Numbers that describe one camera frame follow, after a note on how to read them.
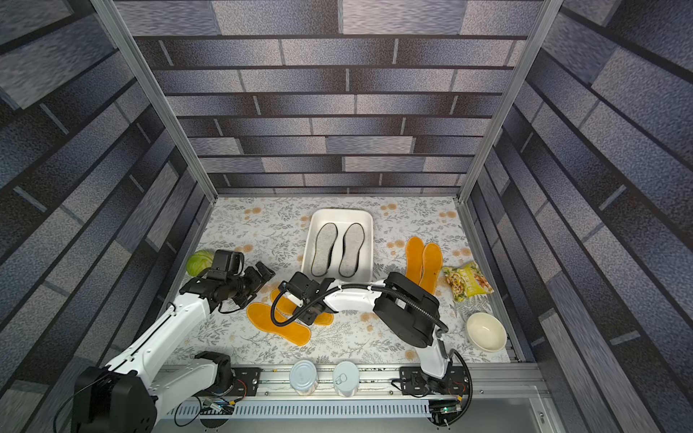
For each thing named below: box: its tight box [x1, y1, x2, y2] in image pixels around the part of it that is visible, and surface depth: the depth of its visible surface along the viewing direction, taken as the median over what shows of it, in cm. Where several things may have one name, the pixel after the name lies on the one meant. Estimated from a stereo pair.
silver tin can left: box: [288, 359, 319, 397], surface depth 72 cm
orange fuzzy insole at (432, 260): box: [419, 242, 444, 296], surface depth 100 cm
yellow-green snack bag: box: [443, 262, 495, 303], surface depth 92 cm
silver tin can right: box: [332, 360, 361, 398], surface depth 72 cm
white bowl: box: [465, 312, 508, 353], surface depth 80 cm
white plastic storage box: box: [300, 208, 374, 284], surface depth 105 cm
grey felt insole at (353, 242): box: [338, 222, 366, 279], surface depth 102 cm
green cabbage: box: [185, 249, 214, 277], surface depth 92 cm
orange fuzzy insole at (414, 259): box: [405, 236, 426, 286], surface depth 102 cm
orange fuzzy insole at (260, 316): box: [246, 302, 312, 347], surface depth 84 cm
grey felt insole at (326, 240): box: [310, 222, 339, 277], surface depth 103 cm
